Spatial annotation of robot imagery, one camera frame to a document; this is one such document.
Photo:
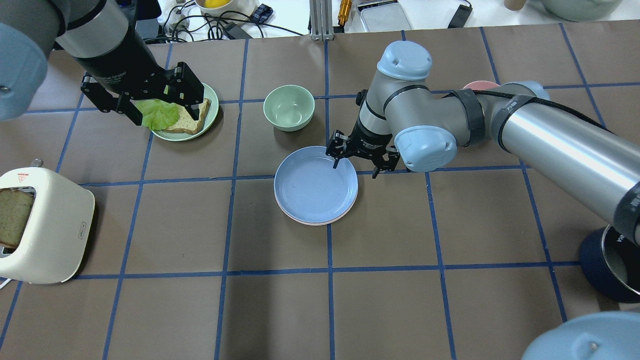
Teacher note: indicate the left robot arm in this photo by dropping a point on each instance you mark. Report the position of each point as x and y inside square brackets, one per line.
[101, 36]

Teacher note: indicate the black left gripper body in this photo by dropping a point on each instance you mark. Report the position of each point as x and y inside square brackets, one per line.
[121, 64]

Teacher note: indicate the pink plate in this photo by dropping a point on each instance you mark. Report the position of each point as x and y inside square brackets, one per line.
[314, 209]

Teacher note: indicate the silver kitchen scale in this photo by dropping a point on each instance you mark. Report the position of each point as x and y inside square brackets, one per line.
[383, 16]

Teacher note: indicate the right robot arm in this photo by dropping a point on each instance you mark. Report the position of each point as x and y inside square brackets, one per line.
[399, 118]

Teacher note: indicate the white bowl with fruit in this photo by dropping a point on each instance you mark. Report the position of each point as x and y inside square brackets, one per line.
[229, 9]

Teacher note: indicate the green lettuce leaf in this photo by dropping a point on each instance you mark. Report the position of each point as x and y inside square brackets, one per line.
[158, 115]

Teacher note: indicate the black power adapter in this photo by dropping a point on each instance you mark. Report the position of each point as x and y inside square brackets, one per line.
[234, 32]

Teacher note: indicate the green plate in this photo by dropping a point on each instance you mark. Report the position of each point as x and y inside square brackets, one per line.
[211, 118]

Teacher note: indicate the cream toaster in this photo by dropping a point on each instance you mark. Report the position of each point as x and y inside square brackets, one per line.
[57, 232]

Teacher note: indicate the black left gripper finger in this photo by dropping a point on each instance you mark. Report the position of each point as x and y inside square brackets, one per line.
[106, 102]
[183, 87]

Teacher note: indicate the glass pot lid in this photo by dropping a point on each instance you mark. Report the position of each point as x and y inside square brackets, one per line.
[622, 259]

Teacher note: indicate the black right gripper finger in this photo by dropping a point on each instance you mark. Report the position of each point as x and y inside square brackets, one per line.
[385, 160]
[337, 147]

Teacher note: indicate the pink bowl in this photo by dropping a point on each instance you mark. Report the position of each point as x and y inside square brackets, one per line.
[481, 85]

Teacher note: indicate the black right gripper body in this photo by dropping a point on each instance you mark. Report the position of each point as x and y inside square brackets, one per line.
[369, 140]

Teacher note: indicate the dark blue pot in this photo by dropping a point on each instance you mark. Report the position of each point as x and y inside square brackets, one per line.
[593, 264]

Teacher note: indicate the blue plate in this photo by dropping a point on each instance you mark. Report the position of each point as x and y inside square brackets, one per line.
[308, 171]

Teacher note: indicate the aluminium frame post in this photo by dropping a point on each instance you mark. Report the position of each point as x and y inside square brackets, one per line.
[321, 20]

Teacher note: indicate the bread slice in toaster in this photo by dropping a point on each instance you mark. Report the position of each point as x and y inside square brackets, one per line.
[15, 209]

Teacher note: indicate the black phone on desk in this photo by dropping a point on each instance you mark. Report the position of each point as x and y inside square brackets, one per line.
[460, 16]

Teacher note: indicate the brown bread slice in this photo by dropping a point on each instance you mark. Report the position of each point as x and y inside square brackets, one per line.
[186, 124]

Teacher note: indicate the green bowl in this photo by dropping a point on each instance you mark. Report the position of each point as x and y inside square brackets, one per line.
[289, 108]

